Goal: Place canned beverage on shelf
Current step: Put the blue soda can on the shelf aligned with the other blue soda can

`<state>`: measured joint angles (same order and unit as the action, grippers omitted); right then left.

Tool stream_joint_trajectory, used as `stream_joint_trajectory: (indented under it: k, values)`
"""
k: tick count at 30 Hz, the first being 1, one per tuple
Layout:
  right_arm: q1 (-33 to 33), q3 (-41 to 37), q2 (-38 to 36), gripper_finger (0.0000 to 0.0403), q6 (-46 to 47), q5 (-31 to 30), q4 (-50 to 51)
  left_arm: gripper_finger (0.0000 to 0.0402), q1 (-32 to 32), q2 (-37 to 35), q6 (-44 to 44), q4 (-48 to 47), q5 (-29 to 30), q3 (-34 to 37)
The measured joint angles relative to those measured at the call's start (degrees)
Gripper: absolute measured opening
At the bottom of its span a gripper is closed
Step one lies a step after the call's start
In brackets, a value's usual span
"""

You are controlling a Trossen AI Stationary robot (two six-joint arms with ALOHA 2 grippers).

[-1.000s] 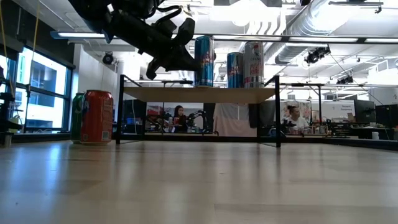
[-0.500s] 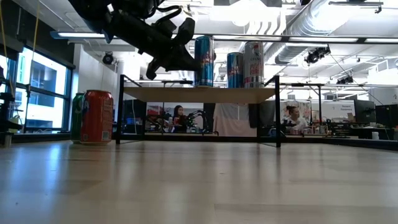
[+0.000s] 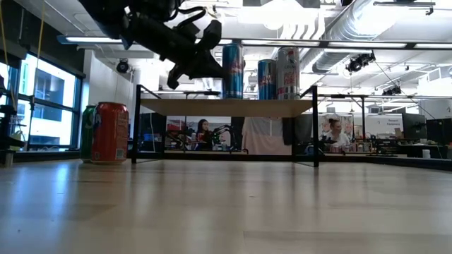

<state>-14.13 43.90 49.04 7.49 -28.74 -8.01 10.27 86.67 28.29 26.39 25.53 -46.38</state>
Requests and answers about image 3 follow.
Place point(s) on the red soda can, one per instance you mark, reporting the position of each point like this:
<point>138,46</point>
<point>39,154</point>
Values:
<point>109,134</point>

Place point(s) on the black equipment rack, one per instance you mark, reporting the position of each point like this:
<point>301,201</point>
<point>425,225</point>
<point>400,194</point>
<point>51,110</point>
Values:
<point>7,141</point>

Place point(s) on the white sign board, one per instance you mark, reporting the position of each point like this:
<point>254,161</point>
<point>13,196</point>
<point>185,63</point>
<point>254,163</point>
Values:
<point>388,125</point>

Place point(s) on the white cup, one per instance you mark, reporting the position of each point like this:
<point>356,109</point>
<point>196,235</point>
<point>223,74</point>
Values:
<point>426,154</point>

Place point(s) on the black ceiling spotlight cluster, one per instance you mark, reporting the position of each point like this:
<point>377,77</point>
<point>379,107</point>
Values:
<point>392,91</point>
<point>360,61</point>

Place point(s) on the black framed window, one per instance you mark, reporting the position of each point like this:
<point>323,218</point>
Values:
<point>53,130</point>

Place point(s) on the pink hanging cloth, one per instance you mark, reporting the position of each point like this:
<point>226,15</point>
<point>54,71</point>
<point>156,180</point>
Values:
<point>266,137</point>

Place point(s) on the long ceiling light bar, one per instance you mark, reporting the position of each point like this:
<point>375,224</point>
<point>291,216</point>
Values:
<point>367,44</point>

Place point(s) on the black aluminium table frame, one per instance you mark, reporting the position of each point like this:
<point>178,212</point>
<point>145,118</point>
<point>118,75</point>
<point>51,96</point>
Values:
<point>247,157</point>

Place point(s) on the tall white slim beverage can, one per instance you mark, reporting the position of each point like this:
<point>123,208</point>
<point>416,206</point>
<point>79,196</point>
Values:
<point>289,75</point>

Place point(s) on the wooden shelf black metal frame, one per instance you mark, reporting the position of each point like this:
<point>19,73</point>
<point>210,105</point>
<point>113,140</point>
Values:
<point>226,107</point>

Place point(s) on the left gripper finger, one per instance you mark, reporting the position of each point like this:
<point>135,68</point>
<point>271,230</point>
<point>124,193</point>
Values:
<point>201,70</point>
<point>212,35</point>

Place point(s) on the person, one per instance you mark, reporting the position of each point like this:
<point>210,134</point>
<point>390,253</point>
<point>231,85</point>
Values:
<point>335,139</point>
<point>203,135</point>

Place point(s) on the black computer monitor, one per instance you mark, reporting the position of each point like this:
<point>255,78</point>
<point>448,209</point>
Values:
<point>439,131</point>
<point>414,125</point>

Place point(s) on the green soda can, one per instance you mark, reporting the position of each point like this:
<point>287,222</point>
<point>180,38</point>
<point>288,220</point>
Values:
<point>87,134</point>

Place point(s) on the black round ceiling speaker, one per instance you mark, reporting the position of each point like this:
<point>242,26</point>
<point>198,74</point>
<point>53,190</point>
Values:
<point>122,66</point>

